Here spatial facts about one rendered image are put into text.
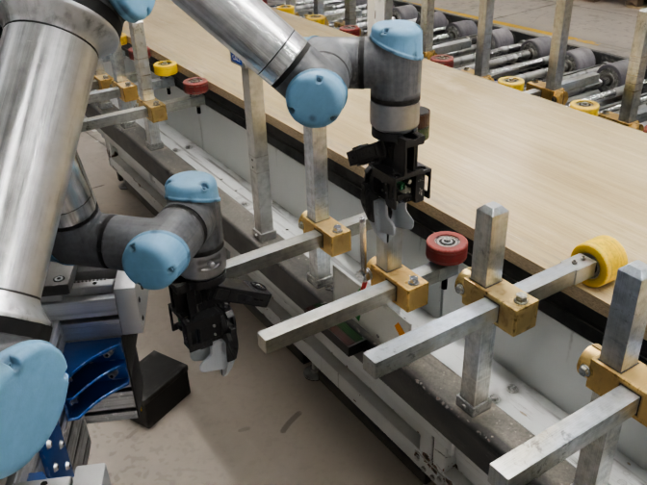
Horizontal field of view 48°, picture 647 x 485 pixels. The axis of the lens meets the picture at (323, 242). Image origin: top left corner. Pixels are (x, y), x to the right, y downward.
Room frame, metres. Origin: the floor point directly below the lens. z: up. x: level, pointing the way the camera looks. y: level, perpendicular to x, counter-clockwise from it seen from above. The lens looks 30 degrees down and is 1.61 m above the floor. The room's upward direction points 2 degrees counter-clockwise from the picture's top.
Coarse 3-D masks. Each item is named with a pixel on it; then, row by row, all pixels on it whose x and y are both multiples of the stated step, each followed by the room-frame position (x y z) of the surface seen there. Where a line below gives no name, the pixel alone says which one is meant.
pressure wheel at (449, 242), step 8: (440, 232) 1.24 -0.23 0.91; (448, 232) 1.24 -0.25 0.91; (432, 240) 1.21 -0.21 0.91; (440, 240) 1.21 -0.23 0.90; (448, 240) 1.20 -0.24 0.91; (456, 240) 1.21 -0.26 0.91; (464, 240) 1.20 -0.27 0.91; (432, 248) 1.18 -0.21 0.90; (440, 248) 1.17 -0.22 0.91; (448, 248) 1.17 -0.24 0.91; (456, 248) 1.17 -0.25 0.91; (464, 248) 1.18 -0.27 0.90; (432, 256) 1.18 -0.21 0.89; (440, 256) 1.17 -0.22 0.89; (448, 256) 1.16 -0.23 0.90; (456, 256) 1.17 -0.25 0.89; (464, 256) 1.18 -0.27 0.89; (440, 264) 1.17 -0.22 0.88; (448, 264) 1.16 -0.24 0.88; (456, 264) 1.17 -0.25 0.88
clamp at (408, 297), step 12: (372, 264) 1.19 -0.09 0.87; (384, 276) 1.15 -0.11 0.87; (396, 276) 1.14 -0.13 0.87; (408, 276) 1.14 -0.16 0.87; (420, 276) 1.14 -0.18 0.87; (396, 288) 1.12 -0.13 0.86; (408, 288) 1.10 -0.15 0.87; (420, 288) 1.10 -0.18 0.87; (396, 300) 1.12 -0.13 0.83; (408, 300) 1.09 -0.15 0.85; (420, 300) 1.10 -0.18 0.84; (408, 312) 1.09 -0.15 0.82
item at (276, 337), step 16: (416, 272) 1.16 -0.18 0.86; (432, 272) 1.17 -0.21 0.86; (448, 272) 1.19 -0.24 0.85; (368, 288) 1.12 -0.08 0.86; (384, 288) 1.12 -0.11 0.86; (336, 304) 1.07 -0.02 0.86; (352, 304) 1.07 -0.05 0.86; (368, 304) 1.08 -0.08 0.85; (384, 304) 1.10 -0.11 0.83; (288, 320) 1.02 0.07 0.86; (304, 320) 1.02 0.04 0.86; (320, 320) 1.03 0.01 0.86; (336, 320) 1.05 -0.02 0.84; (272, 336) 0.98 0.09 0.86; (288, 336) 0.99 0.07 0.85; (304, 336) 1.01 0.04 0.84
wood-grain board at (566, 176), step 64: (192, 64) 2.48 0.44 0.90; (448, 128) 1.81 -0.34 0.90; (512, 128) 1.79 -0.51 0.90; (576, 128) 1.78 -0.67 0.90; (448, 192) 1.42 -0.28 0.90; (512, 192) 1.41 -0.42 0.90; (576, 192) 1.40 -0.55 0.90; (640, 192) 1.39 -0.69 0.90; (512, 256) 1.17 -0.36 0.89; (640, 256) 1.13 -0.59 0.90
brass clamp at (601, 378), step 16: (592, 352) 0.78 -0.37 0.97; (592, 368) 0.76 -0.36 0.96; (608, 368) 0.74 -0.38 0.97; (640, 368) 0.74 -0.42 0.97; (592, 384) 0.75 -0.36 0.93; (608, 384) 0.74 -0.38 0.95; (624, 384) 0.72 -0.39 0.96; (640, 384) 0.71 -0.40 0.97; (640, 400) 0.70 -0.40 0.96; (640, 416) 0.69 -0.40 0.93
